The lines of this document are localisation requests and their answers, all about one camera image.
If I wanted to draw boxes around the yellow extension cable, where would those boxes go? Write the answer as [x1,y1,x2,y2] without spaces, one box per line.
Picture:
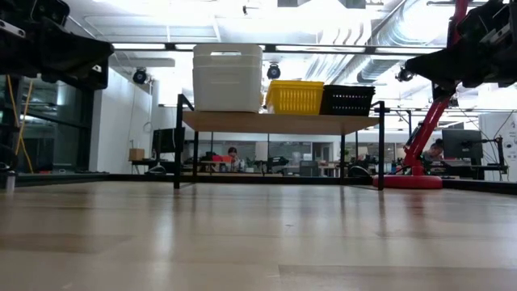
[6,74,36,175]

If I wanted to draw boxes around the red desk lamp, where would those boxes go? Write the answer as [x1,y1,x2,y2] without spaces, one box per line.
[372,0,472,190]

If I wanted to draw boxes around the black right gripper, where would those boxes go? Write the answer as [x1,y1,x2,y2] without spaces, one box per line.
[405,0,517,102]

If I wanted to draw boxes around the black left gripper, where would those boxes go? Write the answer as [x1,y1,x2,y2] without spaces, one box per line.
[0,0,115,90]

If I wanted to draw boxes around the wooden shelf with black legs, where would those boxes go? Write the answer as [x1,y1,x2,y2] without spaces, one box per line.
[173,93,391,191]

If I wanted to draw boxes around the yellow plastic basket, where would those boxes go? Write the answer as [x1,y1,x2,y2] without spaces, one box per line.
[266,82,324,116]

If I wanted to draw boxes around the silver ceiling ventilation duct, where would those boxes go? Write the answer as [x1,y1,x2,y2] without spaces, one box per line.
[357,0,429,84]

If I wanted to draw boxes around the black computer monitor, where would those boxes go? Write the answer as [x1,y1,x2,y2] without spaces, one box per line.
[441,128,484,161]
[152,127,186,154]

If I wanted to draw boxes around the white cabinet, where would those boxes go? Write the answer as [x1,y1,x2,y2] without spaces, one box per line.
[478,112,517,183]

